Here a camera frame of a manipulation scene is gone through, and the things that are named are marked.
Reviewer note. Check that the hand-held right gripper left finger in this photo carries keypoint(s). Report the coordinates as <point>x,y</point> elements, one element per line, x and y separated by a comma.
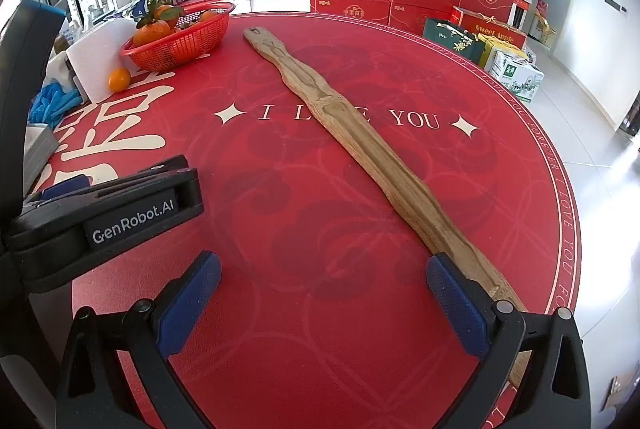
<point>192,304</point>

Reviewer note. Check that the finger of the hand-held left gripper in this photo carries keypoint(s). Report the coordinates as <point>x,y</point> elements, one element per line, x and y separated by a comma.
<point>150,194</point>
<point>65,188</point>

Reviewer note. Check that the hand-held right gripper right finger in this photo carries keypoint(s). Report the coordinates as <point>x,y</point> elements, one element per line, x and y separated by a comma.
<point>457,309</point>

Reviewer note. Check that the white tray grey rim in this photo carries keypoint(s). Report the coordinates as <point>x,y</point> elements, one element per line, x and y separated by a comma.
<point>42,149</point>

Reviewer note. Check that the blue rubber gloves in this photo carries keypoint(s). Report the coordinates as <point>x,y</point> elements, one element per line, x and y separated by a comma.
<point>50,101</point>

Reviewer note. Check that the orange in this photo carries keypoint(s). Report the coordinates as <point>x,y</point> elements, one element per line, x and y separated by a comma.
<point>150,34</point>
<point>119,79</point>
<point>165,13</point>
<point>207,16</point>

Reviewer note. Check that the white paper towel roll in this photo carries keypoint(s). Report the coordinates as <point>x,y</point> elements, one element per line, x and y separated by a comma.
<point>95,59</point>

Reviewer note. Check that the red plastic basket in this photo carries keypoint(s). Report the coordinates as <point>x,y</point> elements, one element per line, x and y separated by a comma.
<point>185,44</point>

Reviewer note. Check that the long wooden stick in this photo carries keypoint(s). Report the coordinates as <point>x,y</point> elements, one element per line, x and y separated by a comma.
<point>350,129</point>

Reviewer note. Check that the white green carton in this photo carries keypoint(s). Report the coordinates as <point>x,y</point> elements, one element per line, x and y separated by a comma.
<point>517,76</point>

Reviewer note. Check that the yellow green box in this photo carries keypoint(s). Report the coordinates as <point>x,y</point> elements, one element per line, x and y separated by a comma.
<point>487,49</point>

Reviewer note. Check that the green paper bag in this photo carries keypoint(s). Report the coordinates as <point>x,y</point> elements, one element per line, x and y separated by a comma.
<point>447,39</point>

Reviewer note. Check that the red apple gift box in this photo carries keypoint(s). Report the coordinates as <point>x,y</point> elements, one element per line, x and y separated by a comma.
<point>492,29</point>

